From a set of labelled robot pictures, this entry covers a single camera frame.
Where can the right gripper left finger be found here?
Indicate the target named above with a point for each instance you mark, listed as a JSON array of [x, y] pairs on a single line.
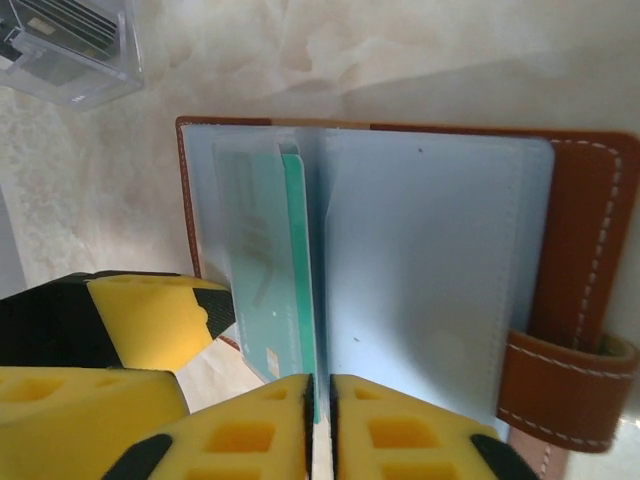
[[240, 440]]

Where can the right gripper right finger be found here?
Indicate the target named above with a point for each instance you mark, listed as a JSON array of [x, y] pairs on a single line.
[[415, 440]]

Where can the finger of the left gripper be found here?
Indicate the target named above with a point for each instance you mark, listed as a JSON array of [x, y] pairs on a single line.
[[75, 420], [140, 320]]

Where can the teal credit card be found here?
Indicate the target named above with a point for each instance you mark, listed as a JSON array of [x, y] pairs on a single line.
[[295, 250]]

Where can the brown leather card holder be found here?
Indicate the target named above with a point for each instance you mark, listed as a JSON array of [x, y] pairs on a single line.
[[575, 200]]

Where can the clear acrylic card box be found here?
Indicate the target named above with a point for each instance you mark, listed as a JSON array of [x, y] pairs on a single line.
[[100, 85]]

